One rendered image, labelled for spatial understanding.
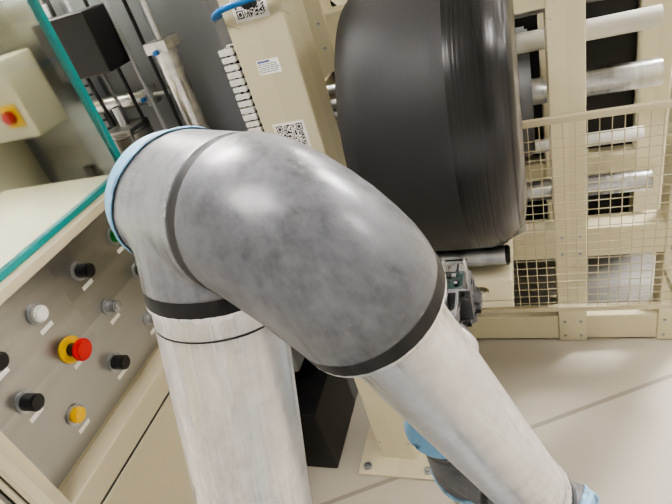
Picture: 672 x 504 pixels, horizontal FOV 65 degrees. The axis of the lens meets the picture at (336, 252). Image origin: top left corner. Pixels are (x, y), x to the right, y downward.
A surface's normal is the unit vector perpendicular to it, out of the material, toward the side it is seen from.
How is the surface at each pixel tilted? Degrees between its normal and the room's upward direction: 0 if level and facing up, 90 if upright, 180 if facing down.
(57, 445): 90
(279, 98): 90
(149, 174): 38
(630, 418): 0
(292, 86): 90
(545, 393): 0
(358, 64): 50
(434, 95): 64
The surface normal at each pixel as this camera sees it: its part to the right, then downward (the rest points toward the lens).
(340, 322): 0.02, 0.42
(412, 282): 0.58, -0.07
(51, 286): 0.94, -0.07
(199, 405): -0.29, 0.35
